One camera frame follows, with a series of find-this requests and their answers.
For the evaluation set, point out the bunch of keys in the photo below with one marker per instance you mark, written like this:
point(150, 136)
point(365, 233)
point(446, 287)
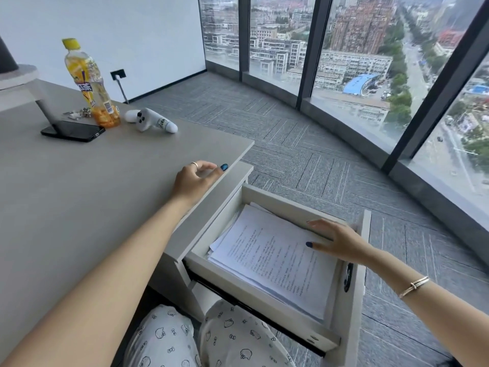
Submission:
point(78, 114)

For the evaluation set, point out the person's right forearm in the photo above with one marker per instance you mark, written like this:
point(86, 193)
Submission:
point(439, 303)

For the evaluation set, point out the person's right thumb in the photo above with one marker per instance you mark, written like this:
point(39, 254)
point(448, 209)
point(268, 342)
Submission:
point(319, 246)

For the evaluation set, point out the white patterned trousers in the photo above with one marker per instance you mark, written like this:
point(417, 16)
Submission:
point(229, 340)

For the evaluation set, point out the person's right hand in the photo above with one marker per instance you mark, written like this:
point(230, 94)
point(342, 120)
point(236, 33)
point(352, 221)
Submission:
point(345, 244)

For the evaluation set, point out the dark window frame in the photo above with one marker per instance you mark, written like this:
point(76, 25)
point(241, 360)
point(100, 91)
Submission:
point(315, 41)

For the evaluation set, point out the black wall outlet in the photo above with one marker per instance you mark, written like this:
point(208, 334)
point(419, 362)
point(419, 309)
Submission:
point(118, 74)

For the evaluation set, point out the black smartphone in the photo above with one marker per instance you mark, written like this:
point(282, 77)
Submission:
point(76, 130)

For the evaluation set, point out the person's left forearm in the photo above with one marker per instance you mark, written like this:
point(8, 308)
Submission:
point(114, 265)

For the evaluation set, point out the gray drawer cabinet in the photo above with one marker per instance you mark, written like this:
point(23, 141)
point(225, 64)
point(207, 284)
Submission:
point(198, 225)

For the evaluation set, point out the yellow drink bottle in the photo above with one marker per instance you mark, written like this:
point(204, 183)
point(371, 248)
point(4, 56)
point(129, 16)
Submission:
point(91, 91)

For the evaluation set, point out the black monitor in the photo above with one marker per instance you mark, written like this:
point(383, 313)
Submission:
point(7, 57)

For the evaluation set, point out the gray monitor stand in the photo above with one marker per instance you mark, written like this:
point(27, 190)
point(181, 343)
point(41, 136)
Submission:
point(19, 78)

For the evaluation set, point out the person's left thumb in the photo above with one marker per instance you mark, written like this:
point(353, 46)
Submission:
point(217, 171)

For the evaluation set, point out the person's left hand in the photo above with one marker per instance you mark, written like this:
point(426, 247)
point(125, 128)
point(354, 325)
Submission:
point(191, 181)

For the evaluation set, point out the stack of printed papers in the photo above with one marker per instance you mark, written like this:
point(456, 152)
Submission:
point(267, 259)

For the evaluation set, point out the white desk drawer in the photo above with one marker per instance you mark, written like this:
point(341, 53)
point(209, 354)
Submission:
point(248, 298)

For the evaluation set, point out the white handheld controller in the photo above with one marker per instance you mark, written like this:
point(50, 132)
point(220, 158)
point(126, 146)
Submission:
point(152, 119)

